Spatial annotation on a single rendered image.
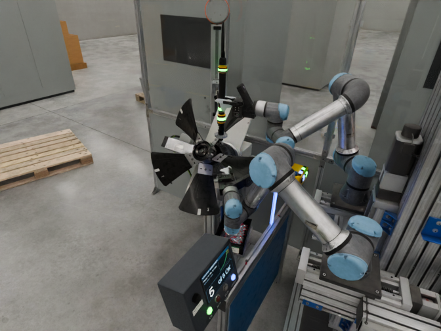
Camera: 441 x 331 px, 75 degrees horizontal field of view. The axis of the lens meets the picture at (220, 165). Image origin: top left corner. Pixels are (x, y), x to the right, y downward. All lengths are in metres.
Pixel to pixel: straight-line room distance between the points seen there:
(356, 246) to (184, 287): 0.58
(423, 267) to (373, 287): 0.29
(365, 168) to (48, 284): 2.40
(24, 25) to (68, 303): 5.36
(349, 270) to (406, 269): 0.48
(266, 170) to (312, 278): 0.55
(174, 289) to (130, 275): 1.71
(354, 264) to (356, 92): 0.72
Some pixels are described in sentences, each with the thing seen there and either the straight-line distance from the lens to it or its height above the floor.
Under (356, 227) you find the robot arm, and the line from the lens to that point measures 1.17.
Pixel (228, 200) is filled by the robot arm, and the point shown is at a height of 1.21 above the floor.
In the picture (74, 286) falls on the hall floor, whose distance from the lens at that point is 2.69.
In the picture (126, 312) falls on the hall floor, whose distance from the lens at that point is 2.42.
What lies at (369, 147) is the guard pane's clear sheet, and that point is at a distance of 2.11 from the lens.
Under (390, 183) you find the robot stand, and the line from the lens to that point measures 1.36.
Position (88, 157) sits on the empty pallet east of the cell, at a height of 0.11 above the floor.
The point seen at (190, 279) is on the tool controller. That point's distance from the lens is 0.93.
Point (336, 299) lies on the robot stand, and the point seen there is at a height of 0.87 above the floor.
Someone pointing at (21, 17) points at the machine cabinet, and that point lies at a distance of 6.85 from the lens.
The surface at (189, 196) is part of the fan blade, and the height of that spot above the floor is 1.01.
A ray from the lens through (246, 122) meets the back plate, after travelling 1.89.
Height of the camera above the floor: 1.99
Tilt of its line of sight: 31 degrees down
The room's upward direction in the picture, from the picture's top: 1 degrees clockwise
